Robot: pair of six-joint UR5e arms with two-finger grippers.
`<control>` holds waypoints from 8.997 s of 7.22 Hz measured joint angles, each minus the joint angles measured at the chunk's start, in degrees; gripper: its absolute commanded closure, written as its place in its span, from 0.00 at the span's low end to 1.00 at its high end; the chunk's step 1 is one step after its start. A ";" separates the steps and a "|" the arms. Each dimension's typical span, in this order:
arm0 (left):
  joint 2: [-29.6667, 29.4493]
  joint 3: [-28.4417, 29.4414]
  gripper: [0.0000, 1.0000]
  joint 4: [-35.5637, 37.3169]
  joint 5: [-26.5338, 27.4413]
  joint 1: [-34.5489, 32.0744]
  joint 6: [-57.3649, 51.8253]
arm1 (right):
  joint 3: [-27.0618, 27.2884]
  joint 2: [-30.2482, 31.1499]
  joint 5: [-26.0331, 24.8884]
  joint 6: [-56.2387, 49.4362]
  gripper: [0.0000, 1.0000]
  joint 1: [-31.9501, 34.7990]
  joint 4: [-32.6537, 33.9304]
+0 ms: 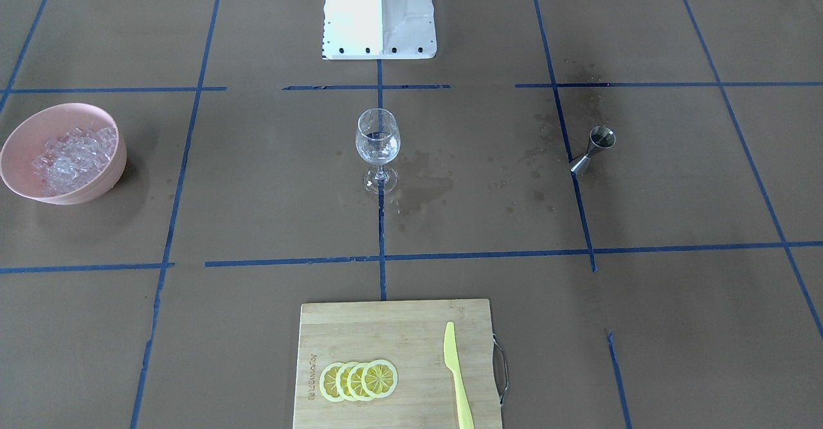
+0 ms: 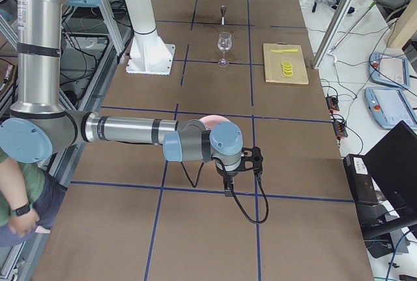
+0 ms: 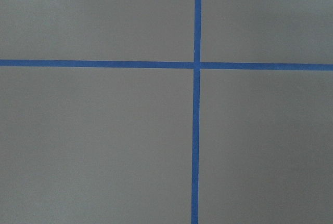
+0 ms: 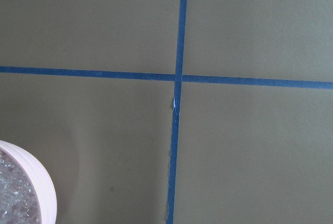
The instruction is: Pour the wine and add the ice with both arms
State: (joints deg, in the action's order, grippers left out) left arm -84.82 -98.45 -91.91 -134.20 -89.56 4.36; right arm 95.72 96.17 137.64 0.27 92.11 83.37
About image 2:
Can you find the pink bowl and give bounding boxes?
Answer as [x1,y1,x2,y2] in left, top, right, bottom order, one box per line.
[199,115,230,130]

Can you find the black monitor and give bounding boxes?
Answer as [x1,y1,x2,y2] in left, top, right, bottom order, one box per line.
[364,121,416,216]

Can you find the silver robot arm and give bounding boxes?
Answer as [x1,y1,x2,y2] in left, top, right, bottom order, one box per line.
[1,0,244,196]

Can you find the yellow plastic knife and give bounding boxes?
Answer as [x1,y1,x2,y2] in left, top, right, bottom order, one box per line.
[270,48,298,53]

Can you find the blue teach pendant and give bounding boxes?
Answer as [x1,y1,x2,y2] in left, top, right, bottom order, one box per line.
[364,87,416,130]
[369,52,410,89]

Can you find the metal reacher rod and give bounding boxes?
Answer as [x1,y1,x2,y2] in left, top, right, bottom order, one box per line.
[326,1,377,63]

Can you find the lemon slices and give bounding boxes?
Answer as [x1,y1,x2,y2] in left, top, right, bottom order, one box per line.
[281,61,293,78]

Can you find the aluminium frame post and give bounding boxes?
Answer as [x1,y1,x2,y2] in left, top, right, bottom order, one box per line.
[311,0,352,69]

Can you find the far blue teach pendant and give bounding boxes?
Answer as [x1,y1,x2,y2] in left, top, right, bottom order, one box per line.
[369,52,410,89]

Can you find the person in green shirt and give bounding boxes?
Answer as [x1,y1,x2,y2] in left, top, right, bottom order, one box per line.
[1,151,67,247]

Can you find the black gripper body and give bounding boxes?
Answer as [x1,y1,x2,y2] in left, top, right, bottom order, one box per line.
[222,170,235,196]

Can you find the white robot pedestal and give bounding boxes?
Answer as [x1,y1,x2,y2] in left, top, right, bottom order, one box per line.
[125,0,175,76]

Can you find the clear wine glass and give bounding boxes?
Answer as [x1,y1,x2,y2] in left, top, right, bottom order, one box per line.
[218,31,232,68]

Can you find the steel cocktail jigger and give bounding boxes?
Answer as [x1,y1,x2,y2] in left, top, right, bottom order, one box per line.
[220,5,227,25]

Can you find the near blue teach pendant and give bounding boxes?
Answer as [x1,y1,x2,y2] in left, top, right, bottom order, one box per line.
[364,87,416,130]

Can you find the wooden cutting board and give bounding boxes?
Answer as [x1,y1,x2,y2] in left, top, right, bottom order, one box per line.
[263,43,309,85]

